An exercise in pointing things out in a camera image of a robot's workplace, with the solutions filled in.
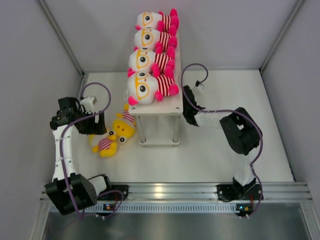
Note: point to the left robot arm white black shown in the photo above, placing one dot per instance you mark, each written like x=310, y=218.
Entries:
x=69, y=190

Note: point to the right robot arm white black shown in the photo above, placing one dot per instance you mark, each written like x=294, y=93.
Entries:
x=242, y=137

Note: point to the white slotted cable duct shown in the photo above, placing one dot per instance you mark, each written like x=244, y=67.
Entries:
x=185, y=207

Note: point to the yellow plush striped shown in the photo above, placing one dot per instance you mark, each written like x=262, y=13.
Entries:
x=124, y=125

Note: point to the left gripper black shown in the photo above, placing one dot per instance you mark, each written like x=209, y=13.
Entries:
x=96, y=128

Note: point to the white plush pink striped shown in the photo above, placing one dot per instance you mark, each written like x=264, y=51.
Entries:
x=158, y=20
x=156, y=40

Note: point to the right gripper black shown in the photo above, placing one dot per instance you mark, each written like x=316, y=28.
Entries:
x=186, y=86

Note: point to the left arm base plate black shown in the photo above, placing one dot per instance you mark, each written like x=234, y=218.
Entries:
x=111, y=192

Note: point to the white two-tier shelf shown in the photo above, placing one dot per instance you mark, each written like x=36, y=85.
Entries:
x=158, y=122

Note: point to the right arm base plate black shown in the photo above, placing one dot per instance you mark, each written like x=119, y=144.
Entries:
x=232, y=192

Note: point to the aluminium front rail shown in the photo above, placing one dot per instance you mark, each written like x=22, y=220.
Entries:
x=207, y=191

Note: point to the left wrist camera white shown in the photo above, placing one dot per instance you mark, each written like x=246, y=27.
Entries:
x=88, y=104

